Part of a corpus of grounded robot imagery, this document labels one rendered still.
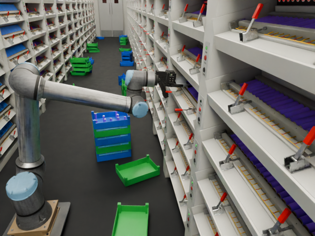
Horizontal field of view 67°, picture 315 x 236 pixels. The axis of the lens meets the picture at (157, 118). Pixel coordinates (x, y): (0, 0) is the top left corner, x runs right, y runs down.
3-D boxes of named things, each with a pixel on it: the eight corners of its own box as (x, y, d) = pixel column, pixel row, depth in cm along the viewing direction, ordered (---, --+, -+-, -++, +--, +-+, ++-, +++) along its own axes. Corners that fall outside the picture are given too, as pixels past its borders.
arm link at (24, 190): (11, 218, 125) (0, 195, 117) (18, 195, 140) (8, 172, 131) (42, 211, 129) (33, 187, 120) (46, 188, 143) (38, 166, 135)
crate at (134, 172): (125, 187, 179) (124, 178, 175) (116, 172, 195) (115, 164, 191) (160, 174, 193) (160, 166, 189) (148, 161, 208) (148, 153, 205)
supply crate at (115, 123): (93, 129, 192) (93, 121, 189) (92, 119, 210) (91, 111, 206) (130, 125, 201) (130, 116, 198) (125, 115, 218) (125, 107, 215)
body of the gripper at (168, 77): (177, 73, 135) (156, 72, 132) (175, 88, 138) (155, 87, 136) (175, 70, 141) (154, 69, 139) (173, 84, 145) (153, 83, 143)
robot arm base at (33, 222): (11, 233, 129) (5, 221, 124) (23, 205, 145) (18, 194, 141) (48, 227, 131) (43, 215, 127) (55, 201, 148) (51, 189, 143)
